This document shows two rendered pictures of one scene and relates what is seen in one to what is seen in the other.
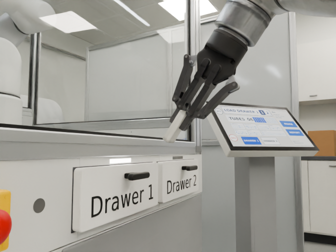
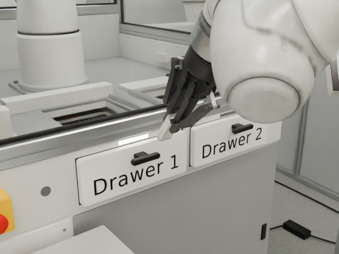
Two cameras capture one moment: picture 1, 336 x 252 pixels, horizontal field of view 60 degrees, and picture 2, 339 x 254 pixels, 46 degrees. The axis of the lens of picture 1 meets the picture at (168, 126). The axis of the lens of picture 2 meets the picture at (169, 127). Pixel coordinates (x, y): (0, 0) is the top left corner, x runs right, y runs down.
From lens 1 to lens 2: 0.49 m
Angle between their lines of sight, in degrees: 37
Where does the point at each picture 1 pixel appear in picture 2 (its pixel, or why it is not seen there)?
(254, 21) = not seen: hidden behind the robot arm
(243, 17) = (206, 45)
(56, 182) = (59, 173)
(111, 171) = (115, 155)
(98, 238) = (109, 205)
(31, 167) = (34, 167)
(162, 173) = (194, 140)
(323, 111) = not seen: outside the picture
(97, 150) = (101, 138)
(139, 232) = (162, 194)
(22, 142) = (23, 151)
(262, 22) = not seen: hidden behind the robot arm
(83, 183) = (82, 172)
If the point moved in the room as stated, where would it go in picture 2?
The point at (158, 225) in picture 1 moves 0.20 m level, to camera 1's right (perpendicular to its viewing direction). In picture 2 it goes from (191, 185) to (265, 203)
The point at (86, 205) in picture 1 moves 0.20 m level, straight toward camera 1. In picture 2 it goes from (88, 187) to (42, 244)
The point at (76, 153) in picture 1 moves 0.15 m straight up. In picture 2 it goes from (76, 147) to (70, 76)
